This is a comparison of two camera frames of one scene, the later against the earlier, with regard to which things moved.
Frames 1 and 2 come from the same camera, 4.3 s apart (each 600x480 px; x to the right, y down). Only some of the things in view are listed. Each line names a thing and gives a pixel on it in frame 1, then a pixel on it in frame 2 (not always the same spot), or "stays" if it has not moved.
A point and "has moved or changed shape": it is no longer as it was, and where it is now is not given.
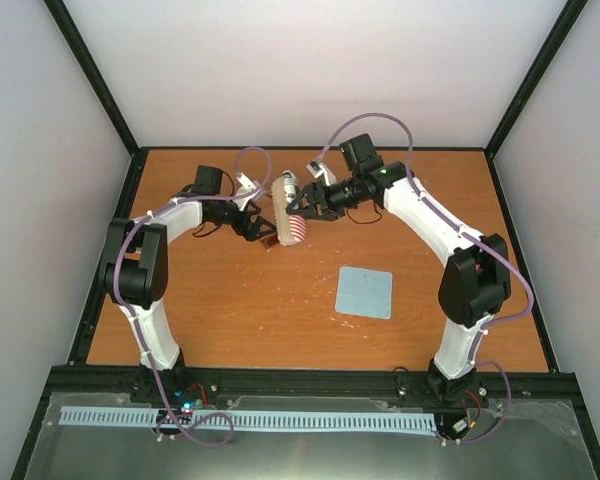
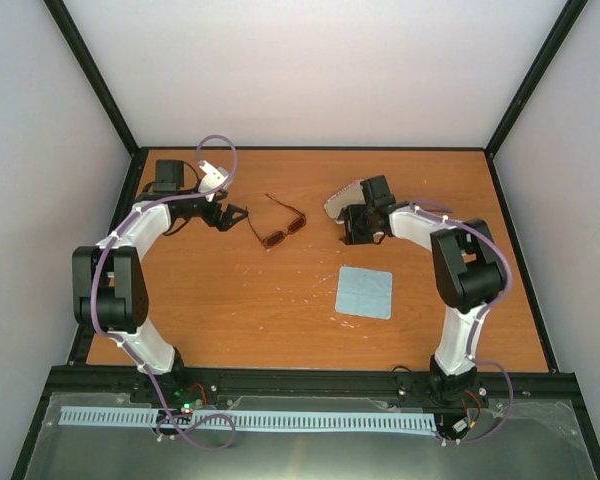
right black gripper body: [336, 203] -> [358, 224]
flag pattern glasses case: [290, 229] has moved or changed shape
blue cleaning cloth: [364, 291] stays
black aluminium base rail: [125, 389] stays
